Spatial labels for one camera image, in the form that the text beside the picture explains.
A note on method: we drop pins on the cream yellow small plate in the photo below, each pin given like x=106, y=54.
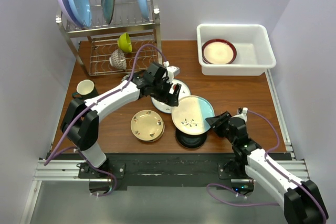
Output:
x=143, y=117

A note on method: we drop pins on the steel dish rack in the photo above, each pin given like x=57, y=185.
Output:
x=93, y=46

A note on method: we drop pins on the cream and teal plate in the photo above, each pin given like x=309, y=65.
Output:
x=190, y=115

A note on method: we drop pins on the lime green bowl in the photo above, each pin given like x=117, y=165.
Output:
x=124, y=43

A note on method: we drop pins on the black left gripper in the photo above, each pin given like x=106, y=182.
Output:
x=172, y=99

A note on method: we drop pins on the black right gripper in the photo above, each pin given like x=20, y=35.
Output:
x=216, y=122

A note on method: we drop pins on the black floral patterned bowl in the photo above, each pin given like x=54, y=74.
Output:
x=126, y=77

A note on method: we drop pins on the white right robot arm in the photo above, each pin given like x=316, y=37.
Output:
x=300, y=200

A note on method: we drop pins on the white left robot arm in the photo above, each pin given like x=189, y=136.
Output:
x=81, y=122

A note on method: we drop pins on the white floral bottom plate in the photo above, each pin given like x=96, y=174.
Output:
x=184, y=91

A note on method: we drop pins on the dark green mug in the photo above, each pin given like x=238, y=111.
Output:
x=85, y=89

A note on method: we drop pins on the white plastic bin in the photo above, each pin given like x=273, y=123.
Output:
x=251, y=41

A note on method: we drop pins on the purple plate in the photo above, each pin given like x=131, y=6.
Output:
x=61, y=1

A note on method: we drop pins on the red rimmed cream plate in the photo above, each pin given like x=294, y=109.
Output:
x=218, y=52

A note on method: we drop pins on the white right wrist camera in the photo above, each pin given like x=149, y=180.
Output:
x=242, y=113

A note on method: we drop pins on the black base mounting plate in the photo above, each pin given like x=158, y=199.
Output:
x=174, y=170

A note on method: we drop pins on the black small plate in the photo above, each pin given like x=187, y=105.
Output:
x=190, y=141

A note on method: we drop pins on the red patterned white bowl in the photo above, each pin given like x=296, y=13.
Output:
x=118, y=60

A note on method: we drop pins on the light blue plate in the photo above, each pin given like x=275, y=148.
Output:
x=81, y=10

